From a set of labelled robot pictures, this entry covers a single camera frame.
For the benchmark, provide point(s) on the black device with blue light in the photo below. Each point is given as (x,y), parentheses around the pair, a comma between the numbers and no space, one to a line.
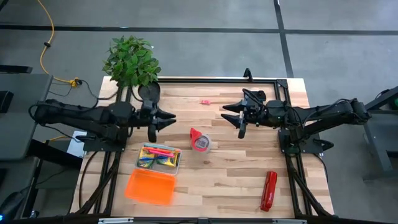
(12,202)

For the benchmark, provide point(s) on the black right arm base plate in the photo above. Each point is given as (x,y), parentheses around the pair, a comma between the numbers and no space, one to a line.
(311,147)

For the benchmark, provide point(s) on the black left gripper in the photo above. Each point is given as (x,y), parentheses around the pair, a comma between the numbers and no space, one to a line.
(144,116)

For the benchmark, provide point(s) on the potted green tree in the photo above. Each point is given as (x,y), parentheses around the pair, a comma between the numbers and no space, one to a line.
(132,62)

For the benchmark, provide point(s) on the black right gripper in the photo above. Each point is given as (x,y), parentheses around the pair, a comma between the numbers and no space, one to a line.
(261,113)

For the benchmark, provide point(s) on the orange plastic box lid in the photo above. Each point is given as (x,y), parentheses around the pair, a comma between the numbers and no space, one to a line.
(150,186)

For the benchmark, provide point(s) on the black metal side stand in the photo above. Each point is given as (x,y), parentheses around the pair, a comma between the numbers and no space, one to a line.
(377,146)

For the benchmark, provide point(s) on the clear tape roll red core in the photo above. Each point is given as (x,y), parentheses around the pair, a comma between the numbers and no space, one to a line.
(200,141)

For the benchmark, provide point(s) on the pink marker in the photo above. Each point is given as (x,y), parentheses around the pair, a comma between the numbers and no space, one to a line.
(166,154)

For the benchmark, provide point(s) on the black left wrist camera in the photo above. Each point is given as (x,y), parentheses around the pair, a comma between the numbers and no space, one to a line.
(152,133)

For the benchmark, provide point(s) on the yellow crayon box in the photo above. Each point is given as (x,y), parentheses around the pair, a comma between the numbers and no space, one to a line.
(144,154)

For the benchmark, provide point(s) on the white paper sheet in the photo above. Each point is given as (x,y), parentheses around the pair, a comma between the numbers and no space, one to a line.
(74,146)

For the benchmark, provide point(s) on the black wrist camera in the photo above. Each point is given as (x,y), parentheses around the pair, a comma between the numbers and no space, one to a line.
(152,133)
(242,132)

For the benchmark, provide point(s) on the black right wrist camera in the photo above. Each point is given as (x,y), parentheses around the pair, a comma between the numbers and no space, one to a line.
(242,132)

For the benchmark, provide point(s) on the orange-red marker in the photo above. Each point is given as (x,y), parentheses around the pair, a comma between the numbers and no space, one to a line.
(149,149)

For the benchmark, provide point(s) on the grey side table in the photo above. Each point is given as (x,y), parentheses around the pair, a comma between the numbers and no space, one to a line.
(18,130)

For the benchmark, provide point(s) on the pink eraser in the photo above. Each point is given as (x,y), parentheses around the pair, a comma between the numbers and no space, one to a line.
(205,101)

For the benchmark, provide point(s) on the silver bracket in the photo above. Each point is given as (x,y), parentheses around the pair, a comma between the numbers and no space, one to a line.
(289,221)
(115,221)

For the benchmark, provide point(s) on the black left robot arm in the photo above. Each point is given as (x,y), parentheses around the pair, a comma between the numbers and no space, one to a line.
(77,116)

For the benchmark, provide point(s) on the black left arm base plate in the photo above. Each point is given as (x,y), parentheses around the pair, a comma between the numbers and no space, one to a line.
(99,145)

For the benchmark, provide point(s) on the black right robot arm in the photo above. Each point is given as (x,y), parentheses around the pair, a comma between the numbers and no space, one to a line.
(326,113)

